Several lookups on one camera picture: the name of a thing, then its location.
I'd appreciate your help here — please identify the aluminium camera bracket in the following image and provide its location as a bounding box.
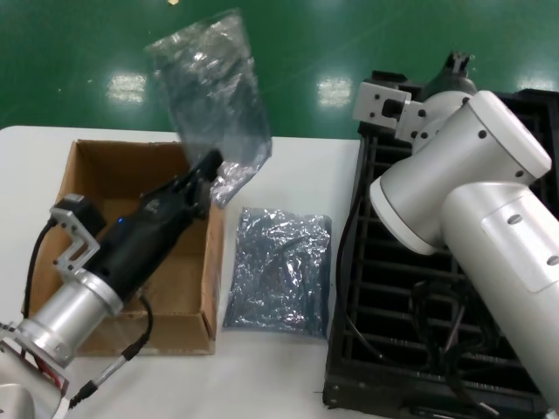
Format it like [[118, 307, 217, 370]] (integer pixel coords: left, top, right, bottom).
[[352, 80, 427, 141], [48, 204, 102, 283]]

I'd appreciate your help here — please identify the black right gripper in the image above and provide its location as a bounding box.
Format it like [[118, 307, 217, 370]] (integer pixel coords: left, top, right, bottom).
[[425, 51, 478, 102]]

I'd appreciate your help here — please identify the black left wrist camera cable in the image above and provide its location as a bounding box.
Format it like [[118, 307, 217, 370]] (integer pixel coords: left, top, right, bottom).
[[24, 220, 58, 319]]

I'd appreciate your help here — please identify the black slotted plastic container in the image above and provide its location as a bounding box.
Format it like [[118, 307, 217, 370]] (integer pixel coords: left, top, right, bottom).
[[321, 69, 559, 416]]

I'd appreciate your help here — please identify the aluminium right camera bracket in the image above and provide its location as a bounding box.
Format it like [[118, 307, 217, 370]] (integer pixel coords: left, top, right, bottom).
[[352, 80, 427, 141]]

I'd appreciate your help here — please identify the right gripper cable with connector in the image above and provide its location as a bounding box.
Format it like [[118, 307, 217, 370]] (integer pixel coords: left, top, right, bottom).
[[410, 278, 525, 419]]

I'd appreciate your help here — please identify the aluminium left camera bracket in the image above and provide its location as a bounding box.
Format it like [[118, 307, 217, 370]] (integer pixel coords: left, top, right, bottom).
[[48, 204, 102, 283]]

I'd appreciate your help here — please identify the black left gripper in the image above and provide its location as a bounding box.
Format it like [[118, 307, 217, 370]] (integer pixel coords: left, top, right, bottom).
[[85, 148, 224, 302]]

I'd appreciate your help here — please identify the brown cardboard box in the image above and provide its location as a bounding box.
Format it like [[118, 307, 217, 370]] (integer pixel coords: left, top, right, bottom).
[[21, 139, 228, 357]]

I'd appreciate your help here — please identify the left gripper cable with connector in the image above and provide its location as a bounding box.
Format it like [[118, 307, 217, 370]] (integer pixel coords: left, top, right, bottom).
[[69, 294, 155, 407]]

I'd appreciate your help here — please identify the gripper cable with connector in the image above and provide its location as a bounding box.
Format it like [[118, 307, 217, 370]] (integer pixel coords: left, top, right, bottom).
[[69, 294, 155, 407], [410, 278, 525, 419]]

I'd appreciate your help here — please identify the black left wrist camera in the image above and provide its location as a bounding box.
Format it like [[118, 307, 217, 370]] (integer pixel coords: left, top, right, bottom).
[[59, 195, 108, 239]]

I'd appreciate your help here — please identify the crinkled antistatic bag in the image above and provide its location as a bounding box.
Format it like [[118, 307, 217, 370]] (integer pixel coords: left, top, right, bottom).
[[146, 7, 273, 209], [222, 207, 333, 340]]

